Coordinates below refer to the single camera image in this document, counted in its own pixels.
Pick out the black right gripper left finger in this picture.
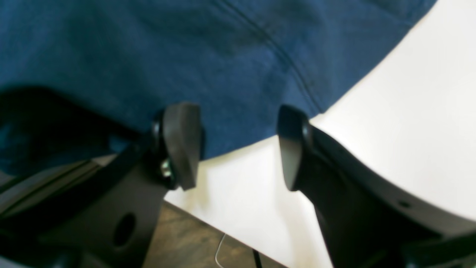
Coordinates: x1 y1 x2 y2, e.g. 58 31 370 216
1 103 203 268

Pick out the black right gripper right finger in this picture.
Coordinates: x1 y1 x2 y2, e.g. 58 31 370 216
277 105 476 268

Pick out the dark blue t-shirt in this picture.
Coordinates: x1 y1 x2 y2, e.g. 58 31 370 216
0 0 435 175

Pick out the white cable on floor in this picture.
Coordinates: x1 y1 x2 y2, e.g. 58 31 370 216
215 233 227 268

